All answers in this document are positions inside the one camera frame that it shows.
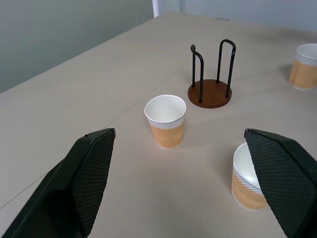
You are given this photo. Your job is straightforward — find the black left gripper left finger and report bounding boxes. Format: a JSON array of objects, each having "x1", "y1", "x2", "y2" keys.
[{"x1": 0, "y1": 128, "x2": 116, "y2": 238}]

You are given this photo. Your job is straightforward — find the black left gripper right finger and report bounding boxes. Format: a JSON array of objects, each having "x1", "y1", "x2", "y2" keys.
[{"x1": 244, "y1": 128, "x2": 317, "y2": 238}]

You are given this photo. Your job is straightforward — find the orange white ribbed paper cup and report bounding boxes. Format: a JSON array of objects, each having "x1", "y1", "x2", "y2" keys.
[
  {"x1": 144, "y1": 94, "x2": 187, "y2": 150},
  {"x1": 288, "y1": 43, "x2": 317, "y2": 91},
  {"x1": 231, "y1": 142, "x2": 269, "y2": 211}
]

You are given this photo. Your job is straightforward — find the wooden cup holder stand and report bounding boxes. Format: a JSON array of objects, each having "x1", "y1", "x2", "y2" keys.
[{"x1": 187, "y1": 39, "x2": 236, "y2": 109}]

